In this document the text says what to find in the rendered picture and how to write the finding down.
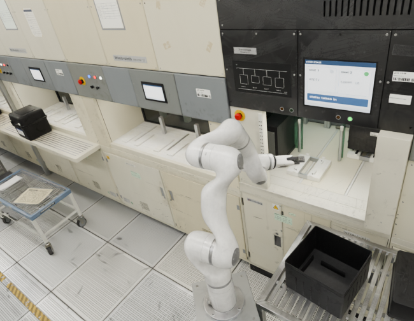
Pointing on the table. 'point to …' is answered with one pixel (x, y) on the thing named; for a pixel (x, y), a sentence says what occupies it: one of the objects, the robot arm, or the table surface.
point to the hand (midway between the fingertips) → (298, 160)
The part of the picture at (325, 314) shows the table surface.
